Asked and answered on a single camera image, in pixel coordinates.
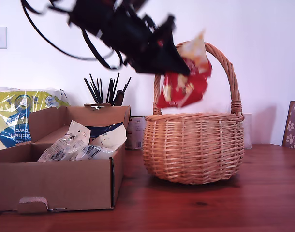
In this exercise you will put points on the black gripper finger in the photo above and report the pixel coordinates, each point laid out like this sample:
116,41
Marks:
172,52
159,65

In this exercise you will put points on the red and orange egg bag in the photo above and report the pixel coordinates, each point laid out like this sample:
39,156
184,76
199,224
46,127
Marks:
183,91

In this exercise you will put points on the blue Terry's orange egg bag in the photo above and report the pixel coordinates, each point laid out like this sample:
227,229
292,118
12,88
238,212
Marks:
99,129

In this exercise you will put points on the white Galaxy egg bag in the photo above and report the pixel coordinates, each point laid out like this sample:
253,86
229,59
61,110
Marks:
111,140

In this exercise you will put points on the white crinkled printed egg bag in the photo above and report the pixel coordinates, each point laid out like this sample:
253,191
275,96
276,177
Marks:
70,142

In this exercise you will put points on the brown cardboard box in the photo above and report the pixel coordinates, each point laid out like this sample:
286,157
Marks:
65,183

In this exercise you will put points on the thin black stick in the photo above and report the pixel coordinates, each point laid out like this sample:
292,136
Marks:
116,85
96,88
127,85
91,90
101,90
108,90

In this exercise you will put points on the white labelled tin can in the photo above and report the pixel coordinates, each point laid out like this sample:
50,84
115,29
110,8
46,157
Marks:
136,135

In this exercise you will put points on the clear glass jar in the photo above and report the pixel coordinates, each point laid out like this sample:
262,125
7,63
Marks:
248,133

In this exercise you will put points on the kitchen towel pack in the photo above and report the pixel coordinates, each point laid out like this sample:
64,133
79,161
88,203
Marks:
14,113

